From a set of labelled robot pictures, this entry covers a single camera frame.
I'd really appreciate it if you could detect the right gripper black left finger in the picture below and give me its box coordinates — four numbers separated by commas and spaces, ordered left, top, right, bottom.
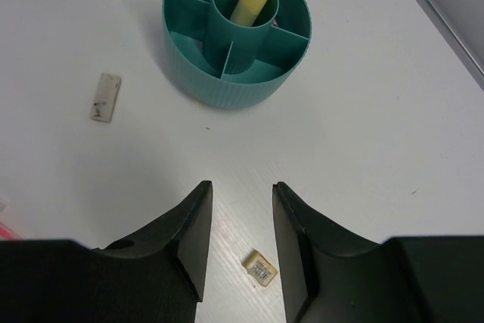
1, 181, 213, 322

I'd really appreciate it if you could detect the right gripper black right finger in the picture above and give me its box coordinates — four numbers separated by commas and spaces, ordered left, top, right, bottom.
272, 182, 483, 322

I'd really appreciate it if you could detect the small beige eraser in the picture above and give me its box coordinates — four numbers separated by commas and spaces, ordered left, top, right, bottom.
242, 250, 278, 287

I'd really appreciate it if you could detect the pink pen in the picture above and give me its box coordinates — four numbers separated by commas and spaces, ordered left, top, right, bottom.
0, 200, 21, 241

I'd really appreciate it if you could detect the teal round divided organizer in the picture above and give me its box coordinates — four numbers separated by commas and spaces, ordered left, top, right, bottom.
159, 0, 312, 109

